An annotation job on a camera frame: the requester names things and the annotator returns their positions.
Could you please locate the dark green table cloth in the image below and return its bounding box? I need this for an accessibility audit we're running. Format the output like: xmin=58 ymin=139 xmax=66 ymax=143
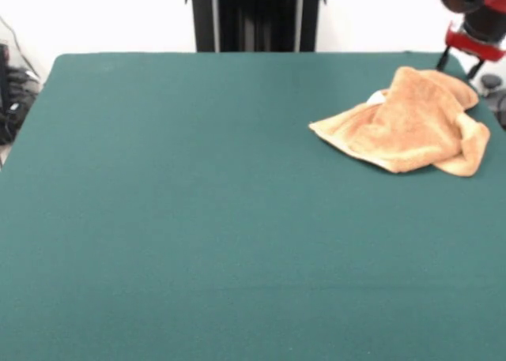
xmin=0 ymin=51 xmax=506 ymax=361

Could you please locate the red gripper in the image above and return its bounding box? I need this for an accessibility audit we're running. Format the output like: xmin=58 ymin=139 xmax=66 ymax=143
xmin=435 ymin=20 xmax=506 ymax=82

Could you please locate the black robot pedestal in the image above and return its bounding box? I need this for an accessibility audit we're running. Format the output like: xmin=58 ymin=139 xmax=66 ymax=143
xmin=183 ymin=0 xmax=328 ymax=53

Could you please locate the orange terry towel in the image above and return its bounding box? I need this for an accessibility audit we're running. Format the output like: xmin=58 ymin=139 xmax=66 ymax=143
xmin=308 ymin=66 xmax=491 ymax=178

